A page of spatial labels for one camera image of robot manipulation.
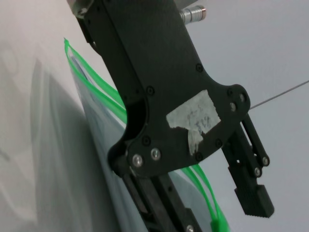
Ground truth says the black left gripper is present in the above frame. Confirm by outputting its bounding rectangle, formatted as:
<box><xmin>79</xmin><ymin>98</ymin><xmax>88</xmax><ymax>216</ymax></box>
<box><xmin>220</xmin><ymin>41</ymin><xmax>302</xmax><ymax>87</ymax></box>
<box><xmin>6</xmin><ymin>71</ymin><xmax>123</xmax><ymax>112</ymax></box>
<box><xmin>75</xmin><ymin>0</ymin><xmax>252</xmax><ymax>179</ymax></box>

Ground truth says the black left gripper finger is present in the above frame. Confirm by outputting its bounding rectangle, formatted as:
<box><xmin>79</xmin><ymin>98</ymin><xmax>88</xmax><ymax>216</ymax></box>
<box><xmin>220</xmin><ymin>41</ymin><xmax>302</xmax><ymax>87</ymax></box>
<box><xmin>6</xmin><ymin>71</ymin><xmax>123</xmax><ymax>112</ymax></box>
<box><xmin>112</xmin><ymin>166</ymin><xmax>204</xmax><ymax>232</ymax></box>
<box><xmin>221</xmin><ymin>113</ymin><xmax>275</xmax><ymax>218</ymax></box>

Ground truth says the clear document bag green zipper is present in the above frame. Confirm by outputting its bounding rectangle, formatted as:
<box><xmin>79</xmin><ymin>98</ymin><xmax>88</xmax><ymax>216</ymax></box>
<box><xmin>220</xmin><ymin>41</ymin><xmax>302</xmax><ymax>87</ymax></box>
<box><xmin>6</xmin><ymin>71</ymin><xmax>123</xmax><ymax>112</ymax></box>
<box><xmin>63</xmin><ymin>36</ymin><xmax>230</xmax><ymax>232</ymax></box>

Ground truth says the silver metal knob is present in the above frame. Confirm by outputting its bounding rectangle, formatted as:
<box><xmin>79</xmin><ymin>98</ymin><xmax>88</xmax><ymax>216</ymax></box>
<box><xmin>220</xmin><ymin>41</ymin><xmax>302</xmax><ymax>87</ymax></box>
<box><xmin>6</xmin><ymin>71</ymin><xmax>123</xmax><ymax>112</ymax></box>
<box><xmin>179</xmin><ymin>5</ymin><xmax>208</xmax><ymax>25</ymax></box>

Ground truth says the white tape label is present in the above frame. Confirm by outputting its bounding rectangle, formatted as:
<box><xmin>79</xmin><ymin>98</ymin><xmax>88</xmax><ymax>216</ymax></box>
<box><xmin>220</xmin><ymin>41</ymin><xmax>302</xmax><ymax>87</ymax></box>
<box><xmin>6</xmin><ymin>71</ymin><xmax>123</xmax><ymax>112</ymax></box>
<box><xmin>166</xmin><ymin>89</ymin><xmax>221</xmax><ymax>157</ymax></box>

